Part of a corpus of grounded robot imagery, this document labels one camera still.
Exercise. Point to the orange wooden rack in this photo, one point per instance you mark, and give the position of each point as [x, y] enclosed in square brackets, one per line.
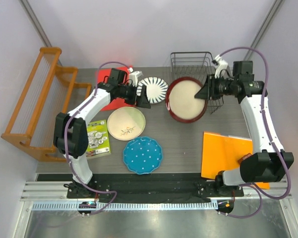
[47, 92]

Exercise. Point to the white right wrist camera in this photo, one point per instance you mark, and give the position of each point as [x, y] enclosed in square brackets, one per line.
[220, 65]

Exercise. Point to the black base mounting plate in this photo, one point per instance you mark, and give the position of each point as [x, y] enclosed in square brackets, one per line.
[152, 188]

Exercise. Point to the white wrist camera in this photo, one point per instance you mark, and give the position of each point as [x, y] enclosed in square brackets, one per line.
[220, 65]
[135, 77]

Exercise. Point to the red folder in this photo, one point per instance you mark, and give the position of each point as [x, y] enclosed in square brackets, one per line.
[106, 74]

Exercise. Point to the small brown block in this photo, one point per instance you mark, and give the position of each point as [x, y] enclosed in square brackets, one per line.
[244, 158]

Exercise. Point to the white slotted cable duct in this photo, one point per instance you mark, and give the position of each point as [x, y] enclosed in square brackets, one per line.
[91, 206]

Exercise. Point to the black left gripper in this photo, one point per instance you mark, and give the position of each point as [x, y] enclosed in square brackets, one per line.
[142, 100]

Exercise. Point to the blue polka dot plate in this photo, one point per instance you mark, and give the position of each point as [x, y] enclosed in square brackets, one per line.
[142, 155]

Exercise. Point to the white blue striped plate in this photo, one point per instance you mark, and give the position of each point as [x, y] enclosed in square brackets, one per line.
[156, 89]

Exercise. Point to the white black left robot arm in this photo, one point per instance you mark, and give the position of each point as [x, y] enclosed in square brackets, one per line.
[70, 132]

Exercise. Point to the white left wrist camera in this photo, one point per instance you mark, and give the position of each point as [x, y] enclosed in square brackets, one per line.
[135, 77]

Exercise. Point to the cream plate with twig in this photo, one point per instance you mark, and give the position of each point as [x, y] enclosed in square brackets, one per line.
[126, 123]

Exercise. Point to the dark red rimmed plate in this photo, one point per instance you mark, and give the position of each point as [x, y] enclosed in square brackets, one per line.
[180, 100]

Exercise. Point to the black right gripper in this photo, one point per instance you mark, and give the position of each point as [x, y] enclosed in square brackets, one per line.
[208, 91]

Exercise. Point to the orange folder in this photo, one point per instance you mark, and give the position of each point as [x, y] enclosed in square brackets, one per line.
[222, 152]

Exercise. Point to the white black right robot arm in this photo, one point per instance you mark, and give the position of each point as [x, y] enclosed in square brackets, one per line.
[269, 160]

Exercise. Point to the green booklet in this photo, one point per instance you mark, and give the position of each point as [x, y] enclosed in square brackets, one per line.
[98, 139]

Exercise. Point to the black wire dish rack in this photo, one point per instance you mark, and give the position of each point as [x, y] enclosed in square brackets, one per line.
[197, 65]

